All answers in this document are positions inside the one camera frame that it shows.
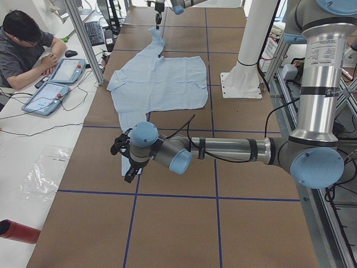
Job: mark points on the white camera mast base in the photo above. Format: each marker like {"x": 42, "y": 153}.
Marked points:
{"x": 243, "y": 80}

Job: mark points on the black keyboard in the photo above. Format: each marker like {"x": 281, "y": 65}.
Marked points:
{"x": 94, "y": 33}

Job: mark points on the light blue button shirt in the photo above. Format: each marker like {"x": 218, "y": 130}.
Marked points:
{"x": 150, "y": 82}

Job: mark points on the seated man grey shirt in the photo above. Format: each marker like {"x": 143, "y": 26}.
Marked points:
{"x": 27, "y": 52}

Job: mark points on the aluminium frame post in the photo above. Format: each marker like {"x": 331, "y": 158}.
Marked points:
{"x": 84, "y": 40}

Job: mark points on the upper blue teach pendant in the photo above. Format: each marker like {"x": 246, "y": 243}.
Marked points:
{"x": 68, "y": 71}

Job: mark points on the lower blue teach pendant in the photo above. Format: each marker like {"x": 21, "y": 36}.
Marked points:
{"x": 46, "y": 99}

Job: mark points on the blue teach pendant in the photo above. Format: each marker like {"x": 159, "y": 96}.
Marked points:
{"x": 46, "y": 99}
{"x": 68, "y": 71}

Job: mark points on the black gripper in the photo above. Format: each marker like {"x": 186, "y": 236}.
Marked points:
{"x": 134, "y": 167}
{"x": 158, "y": 18}

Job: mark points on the clear plastic bag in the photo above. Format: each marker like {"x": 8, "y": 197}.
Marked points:
{"x": 42, "y": 181}

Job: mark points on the red cylinder bottle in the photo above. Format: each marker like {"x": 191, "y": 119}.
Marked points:
{"x": 18, "y": 232}

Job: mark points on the black computer mouse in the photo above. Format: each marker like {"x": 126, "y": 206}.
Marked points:
{"x": 70, "y": 53}

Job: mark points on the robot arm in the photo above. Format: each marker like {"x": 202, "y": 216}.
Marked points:
{"x": 178, "y": 7}
{"x": 309, "y": 154}

